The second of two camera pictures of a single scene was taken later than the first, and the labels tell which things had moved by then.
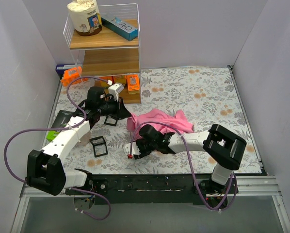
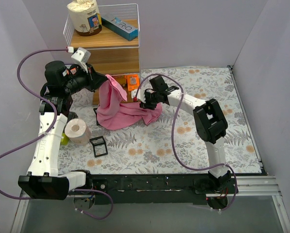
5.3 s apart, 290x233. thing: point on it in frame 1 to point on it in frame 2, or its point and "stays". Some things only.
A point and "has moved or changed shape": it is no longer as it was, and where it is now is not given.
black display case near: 99,146 stays
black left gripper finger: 122,112 to 92,79
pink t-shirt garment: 177,120 has moved or changed shape
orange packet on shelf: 134,83 stays
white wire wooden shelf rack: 112,54 stays
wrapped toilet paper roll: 85,18 stays
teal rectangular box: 119,27 stays
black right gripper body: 139,147 to 147,99
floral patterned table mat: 208,96 stays
